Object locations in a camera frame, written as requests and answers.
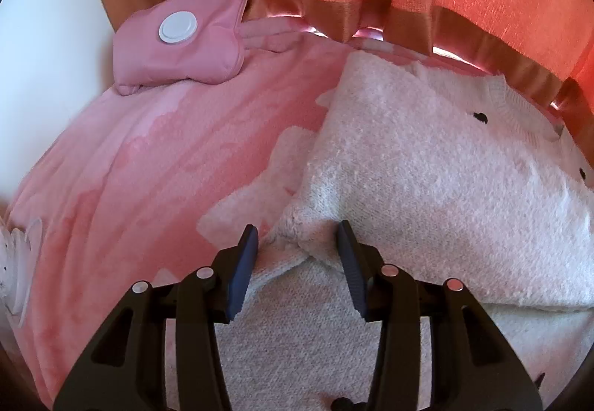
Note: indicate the pink hot water bag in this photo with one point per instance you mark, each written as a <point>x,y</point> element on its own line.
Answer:
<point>200,40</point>

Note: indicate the pink fleece blanket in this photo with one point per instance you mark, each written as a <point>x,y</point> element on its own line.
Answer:
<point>151,185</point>

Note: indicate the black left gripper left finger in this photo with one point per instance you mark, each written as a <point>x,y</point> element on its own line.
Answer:
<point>122,367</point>

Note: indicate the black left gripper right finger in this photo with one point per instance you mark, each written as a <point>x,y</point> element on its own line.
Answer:
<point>473,367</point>

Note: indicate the cream knitted sweater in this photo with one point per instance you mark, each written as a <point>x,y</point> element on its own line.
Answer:
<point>448,176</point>

